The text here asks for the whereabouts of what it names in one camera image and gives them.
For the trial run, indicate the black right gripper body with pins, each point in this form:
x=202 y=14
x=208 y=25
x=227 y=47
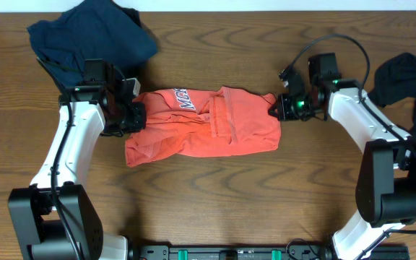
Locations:
x=298 y=107

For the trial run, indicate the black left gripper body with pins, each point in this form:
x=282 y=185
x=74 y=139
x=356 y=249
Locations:
x=128 y=118

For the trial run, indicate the red printed t-shirt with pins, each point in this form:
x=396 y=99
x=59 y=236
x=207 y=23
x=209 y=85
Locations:
x=202 y=123

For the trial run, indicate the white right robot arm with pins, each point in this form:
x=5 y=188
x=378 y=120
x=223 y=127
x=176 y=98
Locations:
x=385 y=193

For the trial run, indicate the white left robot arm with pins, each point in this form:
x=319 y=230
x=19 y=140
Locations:
x=53 y=217

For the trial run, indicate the navy blue folded shirt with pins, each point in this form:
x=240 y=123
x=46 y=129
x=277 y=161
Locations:
x=95 y=29

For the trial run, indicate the black t-shirt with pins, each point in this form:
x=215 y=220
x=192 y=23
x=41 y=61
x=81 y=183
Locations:
x=395 y=80

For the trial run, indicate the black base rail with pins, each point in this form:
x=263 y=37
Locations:
x=212 y=253

